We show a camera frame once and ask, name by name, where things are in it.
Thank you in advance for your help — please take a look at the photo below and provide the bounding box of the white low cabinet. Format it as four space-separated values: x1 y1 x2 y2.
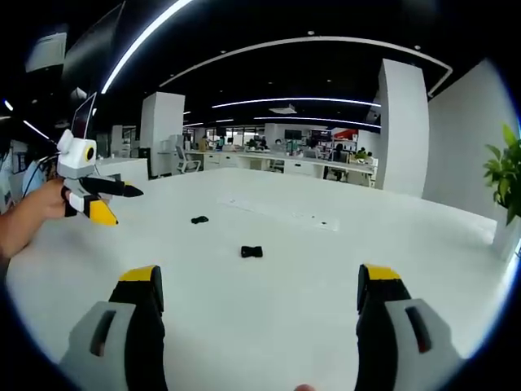
94 156 150 185

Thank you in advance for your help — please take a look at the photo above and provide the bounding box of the white plant pot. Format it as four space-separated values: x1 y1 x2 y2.
491 214 521 262

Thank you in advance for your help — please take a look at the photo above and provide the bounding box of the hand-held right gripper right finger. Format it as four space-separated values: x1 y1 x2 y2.
357 263 466 391

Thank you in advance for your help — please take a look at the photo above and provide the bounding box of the person's left hand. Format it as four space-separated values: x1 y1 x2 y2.
22 178 71 223

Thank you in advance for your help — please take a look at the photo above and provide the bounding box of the white table cable flap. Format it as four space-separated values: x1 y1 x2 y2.
216 194 341 232

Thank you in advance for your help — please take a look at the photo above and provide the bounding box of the green potted plant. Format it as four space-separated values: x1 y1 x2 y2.
483 123 521 226

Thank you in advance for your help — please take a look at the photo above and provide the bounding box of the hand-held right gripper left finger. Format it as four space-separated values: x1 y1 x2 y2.
59 264 166 391

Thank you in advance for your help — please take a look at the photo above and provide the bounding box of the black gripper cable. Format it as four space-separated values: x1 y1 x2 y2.
22 151 63 197

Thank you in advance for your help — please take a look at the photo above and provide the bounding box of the tilted monitor screen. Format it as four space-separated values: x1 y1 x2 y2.
70 92 99 140

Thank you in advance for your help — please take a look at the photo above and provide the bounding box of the long white office desk row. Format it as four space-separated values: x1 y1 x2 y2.
185 148 379 188

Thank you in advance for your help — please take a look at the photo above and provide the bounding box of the white office chair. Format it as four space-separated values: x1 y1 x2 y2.
174 144 204 174

